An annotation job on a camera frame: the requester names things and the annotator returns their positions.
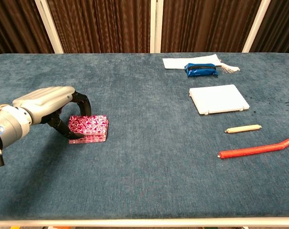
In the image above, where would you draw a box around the blue velvet table cover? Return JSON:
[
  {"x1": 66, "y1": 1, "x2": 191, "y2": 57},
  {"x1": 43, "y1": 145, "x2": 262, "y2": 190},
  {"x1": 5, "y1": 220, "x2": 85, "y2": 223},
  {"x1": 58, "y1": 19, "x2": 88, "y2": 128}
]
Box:
[{"x1": 0, "y1": 52, "x2": 289, "y2": 220}]

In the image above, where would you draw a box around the blue zip pouch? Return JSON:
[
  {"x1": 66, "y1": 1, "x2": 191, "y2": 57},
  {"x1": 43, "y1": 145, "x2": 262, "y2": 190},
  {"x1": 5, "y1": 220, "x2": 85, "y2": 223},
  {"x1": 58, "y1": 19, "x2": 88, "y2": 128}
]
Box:
[{"x1": 184, "y1": 62, "x2": 219, "y2": 78}]

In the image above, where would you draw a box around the white flat plastic case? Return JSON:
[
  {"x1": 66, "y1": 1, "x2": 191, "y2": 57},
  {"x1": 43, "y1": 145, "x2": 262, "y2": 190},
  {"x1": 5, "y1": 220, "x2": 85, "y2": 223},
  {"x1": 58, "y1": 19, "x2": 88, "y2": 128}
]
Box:
[{"x1": 189, "y1": 84, "x2": 250, "y2": 116}]

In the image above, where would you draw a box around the long red sausage stick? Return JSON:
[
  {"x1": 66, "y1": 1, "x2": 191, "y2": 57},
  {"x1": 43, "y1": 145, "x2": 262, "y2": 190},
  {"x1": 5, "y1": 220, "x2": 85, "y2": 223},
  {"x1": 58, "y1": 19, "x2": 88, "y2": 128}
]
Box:
[{"x1": 217, "y1": 131, "x2": 289, "y2": 160}]

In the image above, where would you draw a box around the pink floral patterned box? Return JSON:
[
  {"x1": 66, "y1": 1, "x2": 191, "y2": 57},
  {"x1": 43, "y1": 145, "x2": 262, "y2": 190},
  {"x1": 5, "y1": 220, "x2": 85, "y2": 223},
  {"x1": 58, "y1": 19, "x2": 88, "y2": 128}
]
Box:
[{"x1": 68, "y1": 114, "x2": 109, "y2": 138}]

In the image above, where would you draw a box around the white tassel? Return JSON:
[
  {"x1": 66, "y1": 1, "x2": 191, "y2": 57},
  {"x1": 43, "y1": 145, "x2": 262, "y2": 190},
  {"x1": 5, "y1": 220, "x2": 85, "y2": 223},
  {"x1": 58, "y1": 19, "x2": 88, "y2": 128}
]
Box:
[{"x1": 219, "y1": 62, "x2": 241, "y2": 74}]

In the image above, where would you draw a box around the beige sausage stick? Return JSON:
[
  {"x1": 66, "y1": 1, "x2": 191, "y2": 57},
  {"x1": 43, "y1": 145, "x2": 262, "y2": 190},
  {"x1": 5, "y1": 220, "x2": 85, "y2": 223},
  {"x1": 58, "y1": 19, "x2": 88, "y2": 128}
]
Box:
[{"x1": 225, "y1": 124, "x2": 262, "y2": 134}]

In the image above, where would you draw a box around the brown curtain panel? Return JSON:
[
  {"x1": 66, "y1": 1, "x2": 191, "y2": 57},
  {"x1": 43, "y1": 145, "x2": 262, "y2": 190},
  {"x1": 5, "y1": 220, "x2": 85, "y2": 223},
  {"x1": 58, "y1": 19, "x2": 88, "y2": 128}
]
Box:
[
  {"x1": 161, "y1": 0, "x2": 262, "y2": 53},
  {"x1": 0, "y1": 0, "x2": 54, "y2": 59},
  {"x1": 45, "y1": 0, "x2": 151, "y2": 53},
  {"x1": 250, "y1": 0, "x2": 289, "y2": 53}
]

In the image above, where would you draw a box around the white screen frame post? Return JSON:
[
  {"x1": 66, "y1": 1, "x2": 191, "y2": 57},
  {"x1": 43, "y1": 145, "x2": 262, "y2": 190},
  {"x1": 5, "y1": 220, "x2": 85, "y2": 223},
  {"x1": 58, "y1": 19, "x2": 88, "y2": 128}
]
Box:
[
  {"x1": 149, "y1": 0, "x2": 163, "y2": 53},
  {"x1": 34, "y1": 0, "x2": 64, "y2": 54},
  {"x1": 241, "y1": 0, "x2": 271, "y2": 53}
]

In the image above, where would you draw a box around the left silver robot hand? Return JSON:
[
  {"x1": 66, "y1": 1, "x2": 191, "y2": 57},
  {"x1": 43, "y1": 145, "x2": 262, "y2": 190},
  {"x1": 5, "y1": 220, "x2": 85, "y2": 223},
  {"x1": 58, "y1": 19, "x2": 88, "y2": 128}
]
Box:
[{"x1": 12, "y1": 86, "x2": 92, "y2": 140}]

